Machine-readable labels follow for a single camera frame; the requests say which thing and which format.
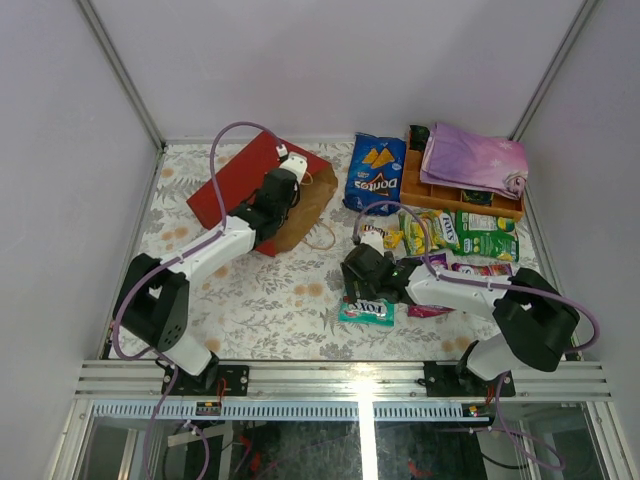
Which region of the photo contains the red paper bag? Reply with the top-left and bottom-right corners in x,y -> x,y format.
187,133 -> 338,257

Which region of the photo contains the small yellow snack packet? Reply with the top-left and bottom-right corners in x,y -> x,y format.
360,224 -> 404,250

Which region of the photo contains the teal Fox's candy bag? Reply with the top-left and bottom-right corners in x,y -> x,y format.
339,299 -> 395,327

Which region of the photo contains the green Fox's candy bag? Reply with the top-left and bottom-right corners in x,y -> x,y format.
398,209 -> 459,256

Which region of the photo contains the blue Doritos chip bag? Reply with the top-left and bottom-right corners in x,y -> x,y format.
343,133 -> 406,212

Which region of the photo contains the green snack bag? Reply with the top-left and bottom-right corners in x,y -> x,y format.
455,211 -> 520,262

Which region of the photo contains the purple Fox's candy bag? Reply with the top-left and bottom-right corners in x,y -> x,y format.
450,263 -> 513,277

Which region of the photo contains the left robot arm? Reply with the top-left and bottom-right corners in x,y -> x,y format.
112,160 -> 306,395

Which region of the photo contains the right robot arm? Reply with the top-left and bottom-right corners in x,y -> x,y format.
341,242 -> 580,395

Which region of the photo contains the orange wooden tray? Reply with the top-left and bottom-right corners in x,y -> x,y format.
398,127 -> 526,221

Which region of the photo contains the floral table mat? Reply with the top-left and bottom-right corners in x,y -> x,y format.
139,140 -> 498,361

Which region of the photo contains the dark green tray packet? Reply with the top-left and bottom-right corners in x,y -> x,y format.
461,189 -> 494,206

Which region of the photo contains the black item in tray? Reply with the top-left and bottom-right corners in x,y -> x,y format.
408,124 -> 430,153

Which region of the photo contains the purple folded cloth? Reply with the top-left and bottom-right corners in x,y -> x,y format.
419,122 -> 529,200

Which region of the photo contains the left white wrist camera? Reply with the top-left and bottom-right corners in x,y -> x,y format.
276,144 -> 307,183

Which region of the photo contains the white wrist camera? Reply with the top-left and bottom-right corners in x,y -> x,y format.
360,230 -> 385,255
276,144 -> 307,183

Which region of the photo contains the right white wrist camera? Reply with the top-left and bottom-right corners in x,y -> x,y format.
360,230 -> 385,255

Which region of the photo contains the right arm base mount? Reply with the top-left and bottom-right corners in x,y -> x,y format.
415,361 -> 499,398

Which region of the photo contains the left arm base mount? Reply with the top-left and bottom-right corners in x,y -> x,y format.
161,364 -> 250,398

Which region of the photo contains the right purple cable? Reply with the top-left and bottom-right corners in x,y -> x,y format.
352,200 -> 601,471

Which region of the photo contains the aluminium front rail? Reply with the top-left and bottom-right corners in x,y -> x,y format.
74,357 -> 614,421

